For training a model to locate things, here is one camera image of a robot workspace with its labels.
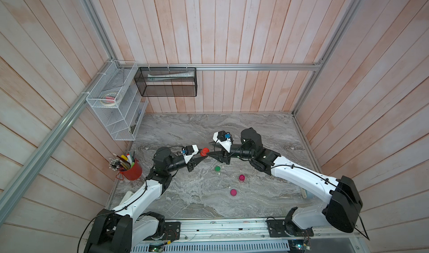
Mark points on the white wire shelf rack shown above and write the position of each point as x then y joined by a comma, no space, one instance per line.
122,121

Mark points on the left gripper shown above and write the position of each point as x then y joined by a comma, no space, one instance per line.
192,164

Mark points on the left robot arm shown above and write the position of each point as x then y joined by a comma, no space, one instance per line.
132,208

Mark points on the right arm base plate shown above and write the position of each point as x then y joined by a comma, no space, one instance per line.
283,228

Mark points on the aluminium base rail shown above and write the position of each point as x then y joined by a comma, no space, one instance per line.
210,230

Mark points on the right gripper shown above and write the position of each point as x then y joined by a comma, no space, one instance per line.
220,157

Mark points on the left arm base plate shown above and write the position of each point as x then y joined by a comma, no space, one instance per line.
170,232

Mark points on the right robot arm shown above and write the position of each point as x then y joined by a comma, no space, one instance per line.
340,200

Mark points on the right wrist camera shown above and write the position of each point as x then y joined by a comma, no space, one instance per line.
224,139

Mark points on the tape roll on shelf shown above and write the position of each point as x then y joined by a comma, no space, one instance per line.
111,99

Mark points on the black mesh wall basket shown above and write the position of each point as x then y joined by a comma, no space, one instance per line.
166,81

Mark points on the red paint jar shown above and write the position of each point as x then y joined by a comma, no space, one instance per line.
204,152

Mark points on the bundle of pencils and pens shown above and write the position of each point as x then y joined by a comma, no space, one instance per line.
121,163

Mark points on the red pencil cup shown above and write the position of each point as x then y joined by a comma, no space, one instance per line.
132,174

